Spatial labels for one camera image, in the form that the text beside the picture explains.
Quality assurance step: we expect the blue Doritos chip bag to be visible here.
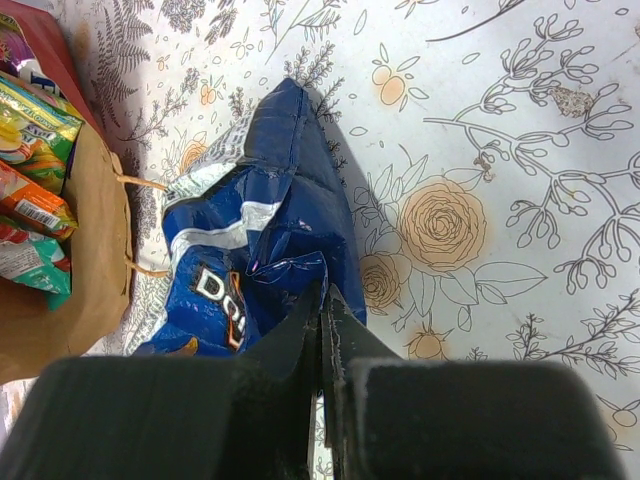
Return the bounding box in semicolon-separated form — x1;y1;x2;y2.
138;79;366;356

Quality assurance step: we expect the red brown paper bag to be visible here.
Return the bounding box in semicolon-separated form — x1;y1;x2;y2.
1;1;138;383

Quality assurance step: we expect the purple snack packet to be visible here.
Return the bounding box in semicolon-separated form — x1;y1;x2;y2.
1;14;36;77

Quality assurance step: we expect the teal red snack packet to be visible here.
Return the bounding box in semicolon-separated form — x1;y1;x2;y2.
1;215;71;311

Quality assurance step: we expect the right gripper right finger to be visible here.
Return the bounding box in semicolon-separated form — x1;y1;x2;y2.
319;287;626;479

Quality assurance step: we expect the green yellow snack packet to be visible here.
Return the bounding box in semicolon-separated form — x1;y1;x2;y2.
1;73;84;194

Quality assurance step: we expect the orange snack packet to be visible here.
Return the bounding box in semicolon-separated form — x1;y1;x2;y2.
1;162;78;241

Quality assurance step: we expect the floral patterned table mat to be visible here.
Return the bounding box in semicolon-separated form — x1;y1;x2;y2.
1;1;639;479

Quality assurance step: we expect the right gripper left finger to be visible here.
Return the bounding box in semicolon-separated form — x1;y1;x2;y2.
1;283;321;479

